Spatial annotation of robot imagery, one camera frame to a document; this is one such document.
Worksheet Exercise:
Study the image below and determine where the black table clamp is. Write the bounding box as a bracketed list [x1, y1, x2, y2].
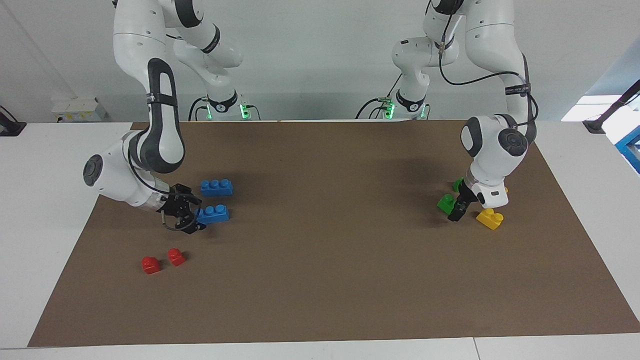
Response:
[0, 105, 27, 137]

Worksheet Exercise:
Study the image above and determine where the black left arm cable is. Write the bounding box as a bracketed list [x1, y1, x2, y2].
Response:
[437, 0, 540, 146]

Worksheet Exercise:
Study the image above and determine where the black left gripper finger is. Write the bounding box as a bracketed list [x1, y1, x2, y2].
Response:
[447, 201, 469, 223]

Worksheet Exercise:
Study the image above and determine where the blue three-stud brick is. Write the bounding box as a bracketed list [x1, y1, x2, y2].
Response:
[200, 179, 234, 197]
[196, 205, 231, 225]

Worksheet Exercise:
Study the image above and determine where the blue frame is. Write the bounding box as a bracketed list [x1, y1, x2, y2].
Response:
[615, 125, 640, 175]

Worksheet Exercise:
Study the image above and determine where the black base cable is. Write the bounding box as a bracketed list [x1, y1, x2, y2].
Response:
[355, 75, 404, 120]
[188, 97, 207, 122]

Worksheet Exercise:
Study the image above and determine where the brown table mat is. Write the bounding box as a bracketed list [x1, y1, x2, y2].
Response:
[27, 119, 640, 348]

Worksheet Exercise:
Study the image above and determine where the white wall socket box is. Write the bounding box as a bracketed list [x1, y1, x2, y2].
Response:
[51, 97, 108, 122]

